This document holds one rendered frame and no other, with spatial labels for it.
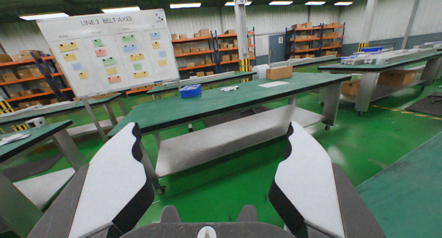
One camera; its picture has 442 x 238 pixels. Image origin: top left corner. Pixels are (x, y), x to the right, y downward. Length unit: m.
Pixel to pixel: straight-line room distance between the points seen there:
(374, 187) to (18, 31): 13.01
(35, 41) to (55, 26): 9.61
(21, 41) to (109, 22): 10.32
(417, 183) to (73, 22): 2.99
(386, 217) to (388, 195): 0.07
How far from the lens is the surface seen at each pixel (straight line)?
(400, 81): 4.42
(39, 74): 11.26
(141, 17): 2.47
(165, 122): 1.02
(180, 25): 10.38
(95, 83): 2.61
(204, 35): 9.50
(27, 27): 12.52
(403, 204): 0.53
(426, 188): 0.60
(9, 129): 5.25
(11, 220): 1.84
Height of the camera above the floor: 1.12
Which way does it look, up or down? 22 degrees down
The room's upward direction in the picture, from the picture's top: 9 degrees counter-clockwise
